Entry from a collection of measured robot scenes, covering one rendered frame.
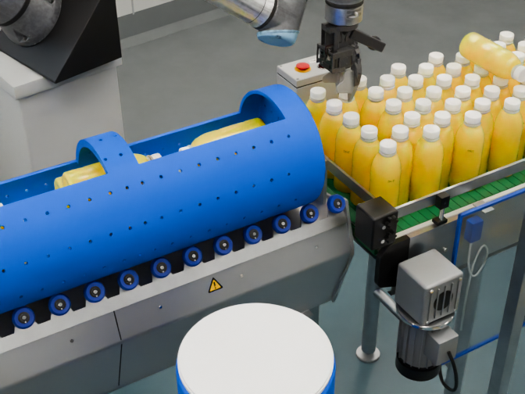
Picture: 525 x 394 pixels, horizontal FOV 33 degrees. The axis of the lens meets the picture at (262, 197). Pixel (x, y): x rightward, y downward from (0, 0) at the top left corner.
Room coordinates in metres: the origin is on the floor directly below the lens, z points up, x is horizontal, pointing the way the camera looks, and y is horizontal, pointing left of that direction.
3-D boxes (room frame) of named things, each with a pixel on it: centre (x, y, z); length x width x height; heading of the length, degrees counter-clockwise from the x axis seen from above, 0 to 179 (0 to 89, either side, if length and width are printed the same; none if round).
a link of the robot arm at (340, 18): (1.94, -0.20, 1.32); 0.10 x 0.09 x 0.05; 30
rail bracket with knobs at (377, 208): (1.60, -0.26, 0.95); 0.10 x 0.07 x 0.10; 30
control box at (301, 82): (2.10, -0.15, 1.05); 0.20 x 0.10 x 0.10; 120
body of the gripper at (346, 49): (1.94, -0.19, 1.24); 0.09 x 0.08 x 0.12; 120
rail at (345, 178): (1.79, -0.19, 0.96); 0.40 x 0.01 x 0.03; 30
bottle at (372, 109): (1.95, -0.29, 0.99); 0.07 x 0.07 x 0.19
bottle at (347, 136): (1.83, -0.21, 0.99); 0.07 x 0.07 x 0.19
